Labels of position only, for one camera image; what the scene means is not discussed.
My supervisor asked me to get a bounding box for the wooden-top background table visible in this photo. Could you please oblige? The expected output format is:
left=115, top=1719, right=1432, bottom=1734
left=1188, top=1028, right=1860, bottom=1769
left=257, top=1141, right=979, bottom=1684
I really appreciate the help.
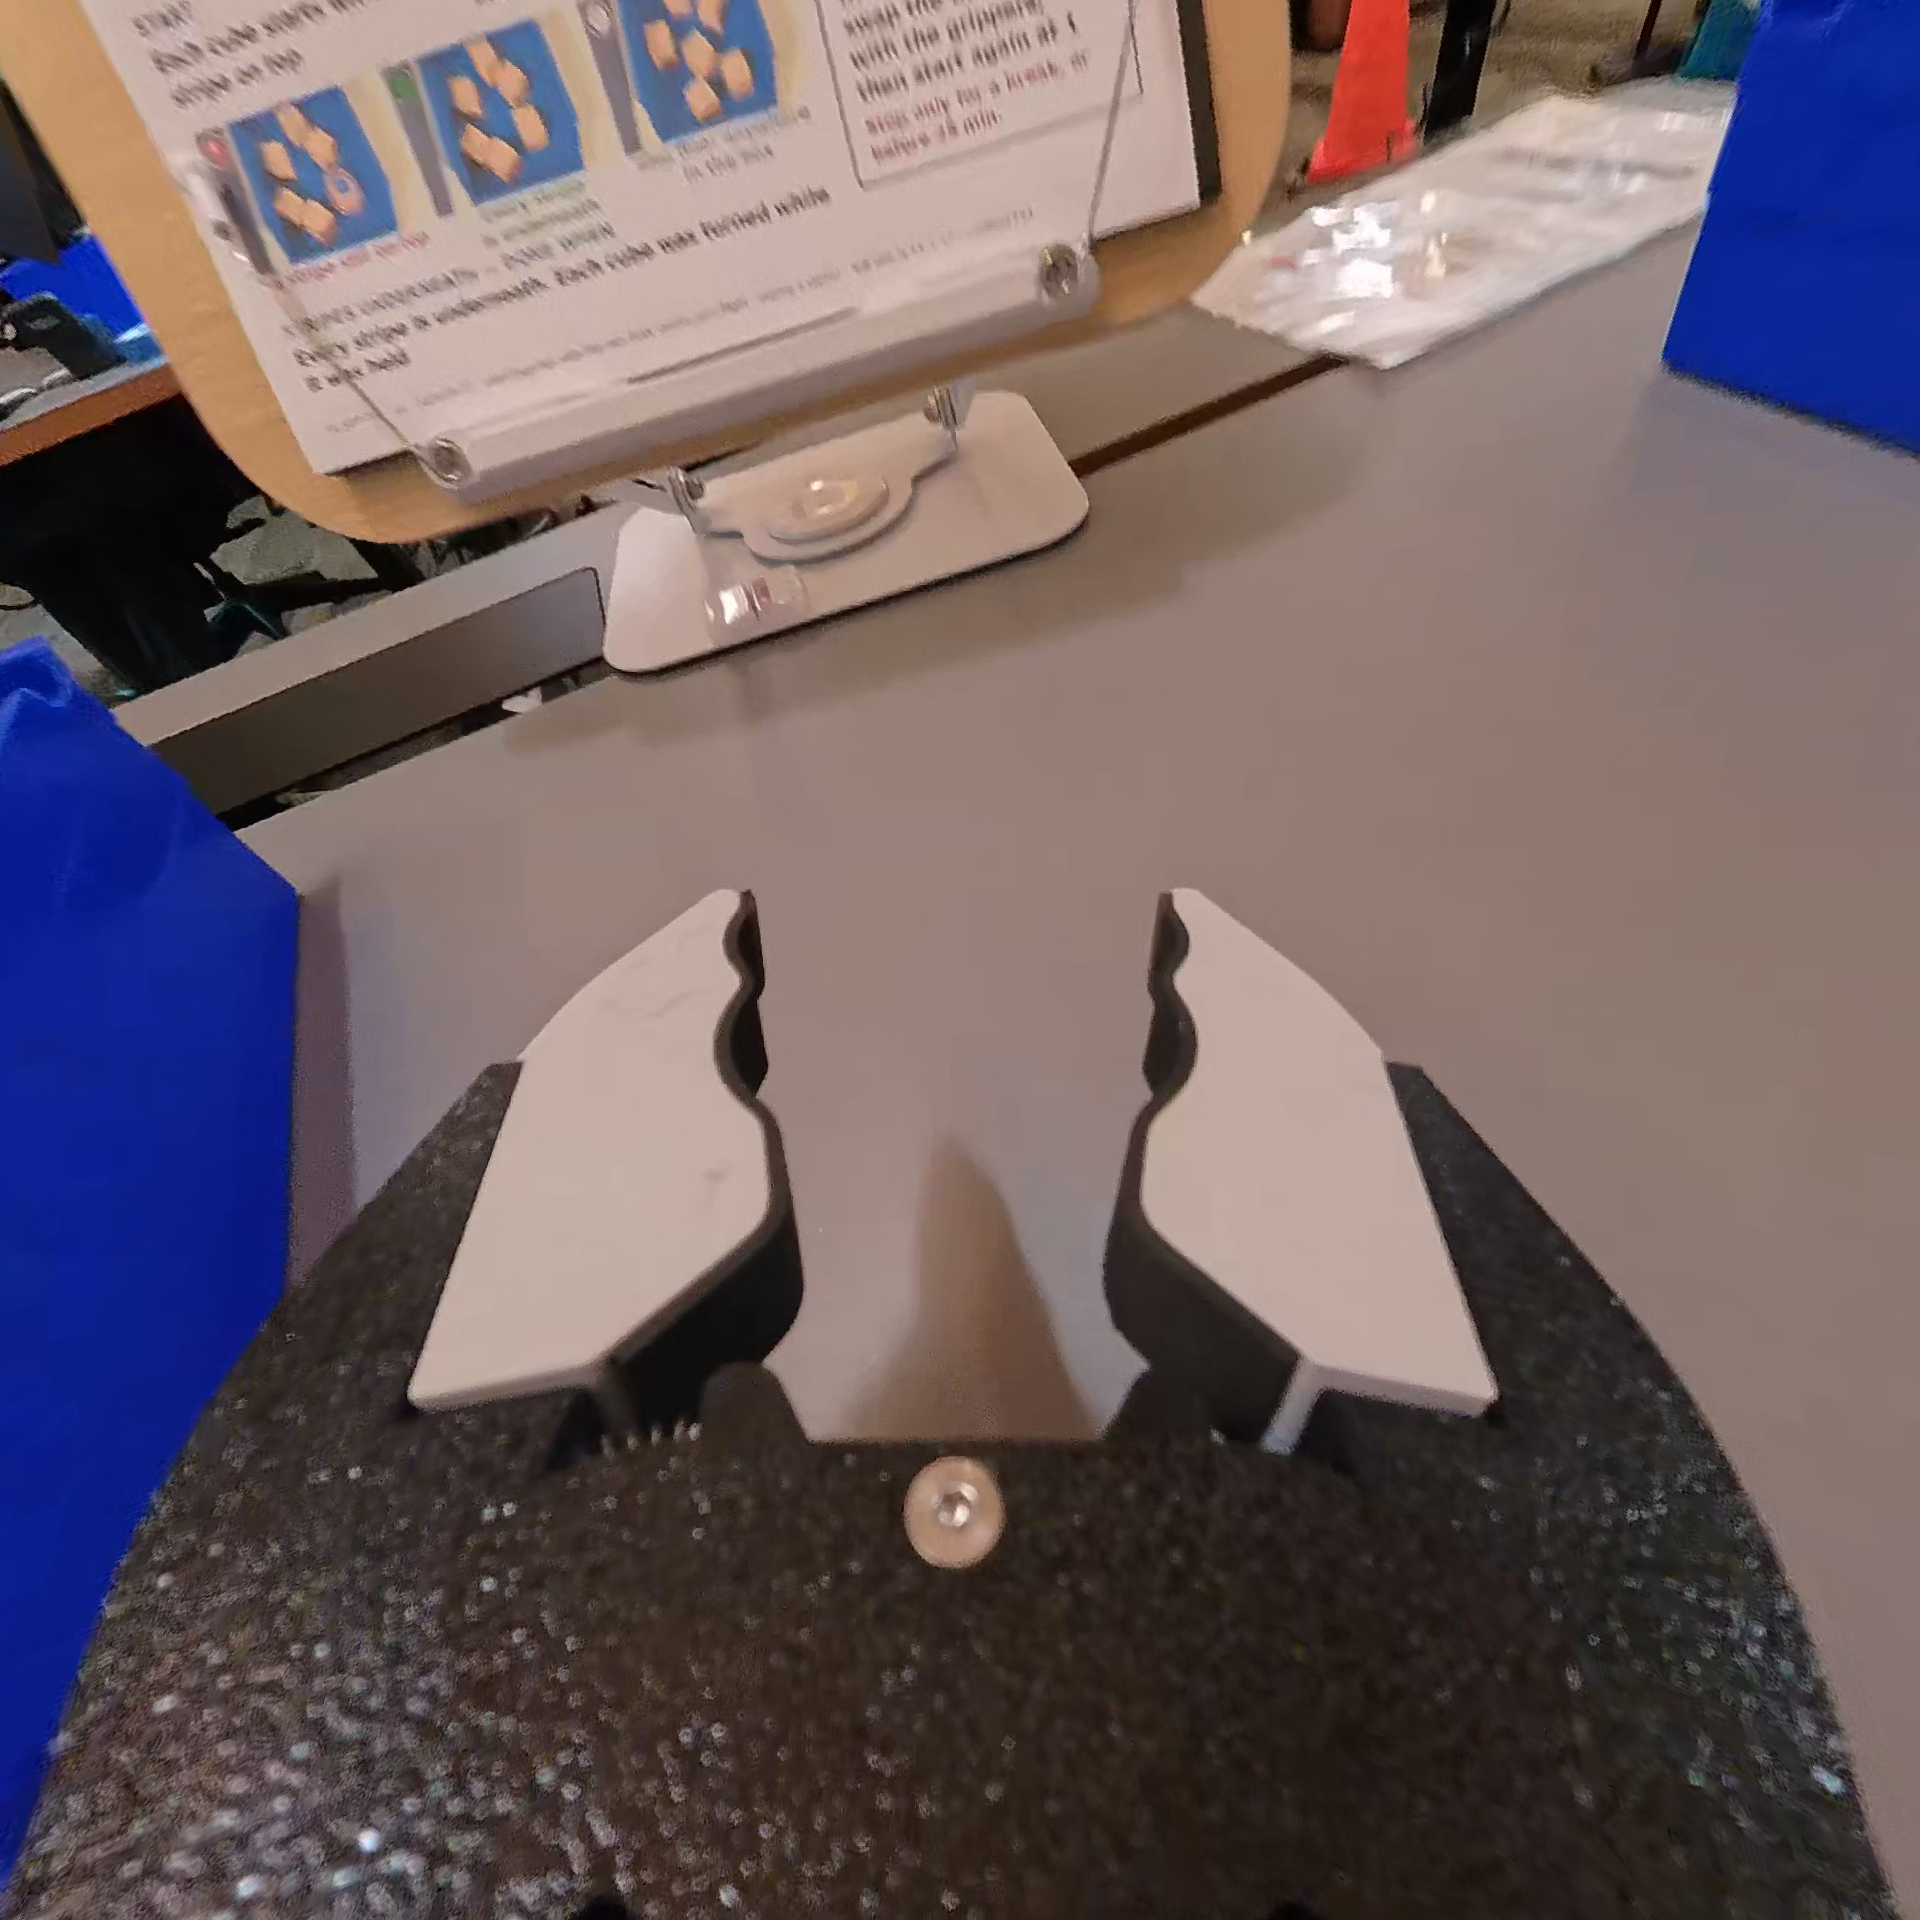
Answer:
left=0, top=358, right=185, bottom=466

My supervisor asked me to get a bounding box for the printed instruction poster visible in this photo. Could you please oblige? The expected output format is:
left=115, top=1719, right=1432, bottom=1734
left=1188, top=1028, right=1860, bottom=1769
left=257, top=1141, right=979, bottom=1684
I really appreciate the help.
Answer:
left=83, top=0, right=1201, bottom=481

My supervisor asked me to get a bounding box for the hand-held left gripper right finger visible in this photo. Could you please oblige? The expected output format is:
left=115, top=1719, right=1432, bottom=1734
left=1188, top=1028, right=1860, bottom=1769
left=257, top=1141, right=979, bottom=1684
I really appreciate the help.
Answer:
left=1103, top=887, right=1501, bottom=1455

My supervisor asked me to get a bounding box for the instruction board on stand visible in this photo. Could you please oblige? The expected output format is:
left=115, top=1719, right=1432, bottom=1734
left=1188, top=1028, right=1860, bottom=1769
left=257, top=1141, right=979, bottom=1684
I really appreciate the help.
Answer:
left=0, top=0, right=1291, bottom=675

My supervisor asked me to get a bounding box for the blue plastic bin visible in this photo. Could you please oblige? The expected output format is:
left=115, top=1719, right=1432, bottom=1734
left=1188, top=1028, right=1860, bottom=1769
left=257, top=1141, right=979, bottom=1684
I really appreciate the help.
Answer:
left=1661, top=0, right=1920, bottom=453
left=0, top=637, right=301, bottom=1823
left=0, top=252, right=153, bottom=361

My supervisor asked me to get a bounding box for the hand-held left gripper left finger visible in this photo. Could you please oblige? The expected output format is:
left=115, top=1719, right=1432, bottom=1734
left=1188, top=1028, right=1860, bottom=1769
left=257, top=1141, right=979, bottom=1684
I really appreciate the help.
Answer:
left=404, top=887, right=807, bottom=1466

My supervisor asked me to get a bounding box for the black table cable flap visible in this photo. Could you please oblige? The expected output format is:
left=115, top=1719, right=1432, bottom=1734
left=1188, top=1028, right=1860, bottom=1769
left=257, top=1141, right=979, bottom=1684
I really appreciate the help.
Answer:
left=118, top=567, right=608, bottom=819

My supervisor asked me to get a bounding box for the laminated instruction sheet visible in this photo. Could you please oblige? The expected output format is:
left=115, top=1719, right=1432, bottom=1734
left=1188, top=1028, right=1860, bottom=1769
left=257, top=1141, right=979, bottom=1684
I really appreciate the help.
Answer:
left=1191, top=82, right=1742, bottom=373

